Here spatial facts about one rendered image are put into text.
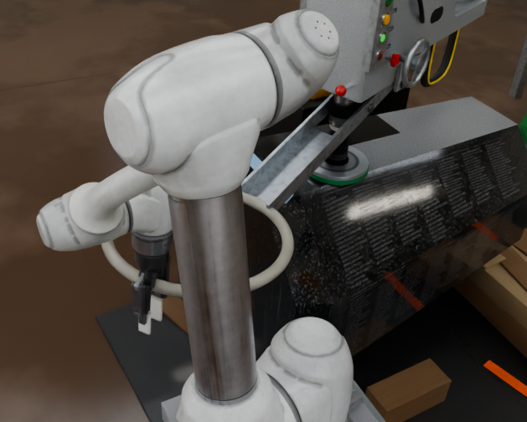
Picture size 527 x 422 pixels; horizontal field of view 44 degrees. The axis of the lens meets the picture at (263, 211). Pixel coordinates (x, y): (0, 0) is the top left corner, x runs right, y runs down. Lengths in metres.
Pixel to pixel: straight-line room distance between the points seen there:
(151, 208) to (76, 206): 0.16
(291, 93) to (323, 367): 0.52
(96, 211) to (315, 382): 0.49
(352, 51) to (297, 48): 1.03
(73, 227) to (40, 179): 2.46
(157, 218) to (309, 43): 0.62
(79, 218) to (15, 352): 1.59
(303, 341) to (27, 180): 2.72
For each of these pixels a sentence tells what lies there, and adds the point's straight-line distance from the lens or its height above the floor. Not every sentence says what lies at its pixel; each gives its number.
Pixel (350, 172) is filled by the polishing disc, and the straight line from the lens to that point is 2.09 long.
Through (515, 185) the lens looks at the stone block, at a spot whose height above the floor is 0.72.
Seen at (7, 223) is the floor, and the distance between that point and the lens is 3.43.
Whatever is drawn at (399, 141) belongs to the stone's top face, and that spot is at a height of 0.87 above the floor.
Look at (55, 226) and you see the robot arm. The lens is 1.26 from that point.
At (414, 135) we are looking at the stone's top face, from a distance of 2.42.
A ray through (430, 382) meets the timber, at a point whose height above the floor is 0.14.
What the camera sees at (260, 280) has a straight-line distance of 1.53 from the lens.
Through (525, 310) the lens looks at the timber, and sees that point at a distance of 2.82.
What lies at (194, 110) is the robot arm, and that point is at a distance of 0.75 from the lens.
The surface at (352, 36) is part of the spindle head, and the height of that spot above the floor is 1.35.
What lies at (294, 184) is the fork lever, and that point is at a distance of 1.84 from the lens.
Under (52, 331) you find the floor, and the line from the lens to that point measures 2.82.
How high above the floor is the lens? 2.01
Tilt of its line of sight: 36 degrees down
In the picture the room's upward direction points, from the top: 4 degrees clockwise
